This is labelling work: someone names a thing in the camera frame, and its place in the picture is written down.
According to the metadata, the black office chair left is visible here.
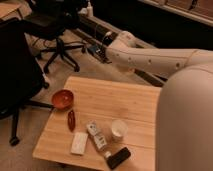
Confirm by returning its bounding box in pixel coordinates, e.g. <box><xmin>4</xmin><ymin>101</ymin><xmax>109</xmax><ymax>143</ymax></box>
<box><xmin>0</xmin><ymin>17</ymin><xmax>53</xmax><ymax>146</ymax></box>

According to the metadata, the power strip with cables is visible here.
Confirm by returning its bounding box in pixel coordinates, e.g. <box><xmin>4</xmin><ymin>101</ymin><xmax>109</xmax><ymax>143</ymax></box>
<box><xmin>87</xmin><ymin>31</ymin><xmax>112</xmax><ymax>63</ymax></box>

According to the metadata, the black office chair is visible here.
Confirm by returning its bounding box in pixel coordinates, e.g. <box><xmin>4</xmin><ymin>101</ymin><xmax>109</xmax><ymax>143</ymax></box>
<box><xmin>0</xmin><ymin>17</ymin><xmax>53</xmax><ymax>146</ymax></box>
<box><xmin>22</xmin><ymin>0</ymin><xmax>87</xmax><ymax>73</ymax></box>

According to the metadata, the red bowl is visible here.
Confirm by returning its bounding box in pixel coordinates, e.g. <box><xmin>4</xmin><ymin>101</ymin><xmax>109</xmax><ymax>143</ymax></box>
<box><xmin>51</xmin><ymin>89</ymin><xmax>74</xmax><ymax>109</ymax></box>

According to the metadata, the black phone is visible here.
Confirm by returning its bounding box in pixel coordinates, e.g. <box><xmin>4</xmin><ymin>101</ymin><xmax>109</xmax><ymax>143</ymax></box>
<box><xmin>106</xmin><ymin>147</ymin><xmax>131</xmax><ymax>169</ymax></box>

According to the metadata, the white spray bottle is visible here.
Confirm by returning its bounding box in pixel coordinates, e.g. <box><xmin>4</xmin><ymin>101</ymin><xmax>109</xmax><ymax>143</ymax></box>
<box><xmin>87</xmin><ymin>1</ymin><xmax>93</xmax><ymax>17</ymax></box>

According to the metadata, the black office chair back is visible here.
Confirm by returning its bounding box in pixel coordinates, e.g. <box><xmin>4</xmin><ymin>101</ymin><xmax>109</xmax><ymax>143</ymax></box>
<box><xmin>22</xmin><ymin>0</ymin><xmax>87</xmax><ymax>73</ymax></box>

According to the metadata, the white paper cup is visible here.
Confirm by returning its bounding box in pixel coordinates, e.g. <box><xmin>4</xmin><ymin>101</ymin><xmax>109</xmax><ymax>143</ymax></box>
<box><xmin>111</xmin><ymin>120</ymin><xmax>128</xmax><ymax>141</ymax></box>

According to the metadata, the white rectangular box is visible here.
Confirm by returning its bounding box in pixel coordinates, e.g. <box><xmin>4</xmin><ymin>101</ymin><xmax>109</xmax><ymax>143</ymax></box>
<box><xmin>71</xmin><ymin>132</ymin><xmax>88</xmax><ymax>155</ymax></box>

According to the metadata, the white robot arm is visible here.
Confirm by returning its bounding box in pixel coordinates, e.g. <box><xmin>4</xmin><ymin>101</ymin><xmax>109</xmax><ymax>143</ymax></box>
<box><xmin>106</xmin><ymin>31</ymin><xmax>213</xmax><ymax>171</ymax></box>

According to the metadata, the red oblong object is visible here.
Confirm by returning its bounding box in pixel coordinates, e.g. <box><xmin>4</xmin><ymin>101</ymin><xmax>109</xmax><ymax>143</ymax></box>
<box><xmin>68</xmin><ymin>110</ymin><xmax>75</xmax><ymax>132</ymax></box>

